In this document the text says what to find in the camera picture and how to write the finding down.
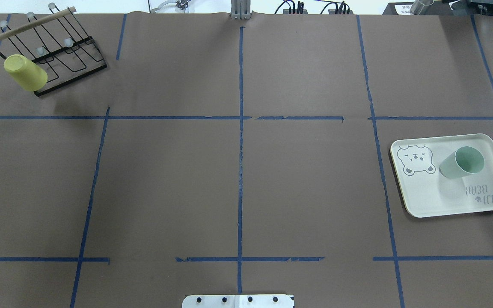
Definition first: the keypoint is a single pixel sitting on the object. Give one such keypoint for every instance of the pale green plastic cup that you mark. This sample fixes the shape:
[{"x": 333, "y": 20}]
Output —
[{"x": 463, "y": 162}]

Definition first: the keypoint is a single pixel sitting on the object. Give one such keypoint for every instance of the cream bear print tray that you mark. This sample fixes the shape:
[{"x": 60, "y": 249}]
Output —
[{"x": 426, "y": 192}]

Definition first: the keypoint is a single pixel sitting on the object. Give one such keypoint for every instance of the metal cup on desk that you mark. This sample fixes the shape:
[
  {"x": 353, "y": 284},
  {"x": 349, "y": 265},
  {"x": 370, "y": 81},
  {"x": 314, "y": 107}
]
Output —
[{"x": 420, "y": 7}]

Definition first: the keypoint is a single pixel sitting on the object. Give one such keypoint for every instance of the yellow plastic cup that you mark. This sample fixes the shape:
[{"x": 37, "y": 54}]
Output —
[{"x": 30, "y": 76}]

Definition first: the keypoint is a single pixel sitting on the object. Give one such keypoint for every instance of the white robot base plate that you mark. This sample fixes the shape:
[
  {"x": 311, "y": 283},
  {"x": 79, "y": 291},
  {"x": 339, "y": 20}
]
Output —
[{"x": 239, "y": 301}]

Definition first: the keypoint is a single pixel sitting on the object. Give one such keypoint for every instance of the black wire cup rack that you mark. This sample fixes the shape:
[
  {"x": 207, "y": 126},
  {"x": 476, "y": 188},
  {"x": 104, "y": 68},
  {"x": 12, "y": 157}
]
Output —
[{"x": 57, "y": 42}]

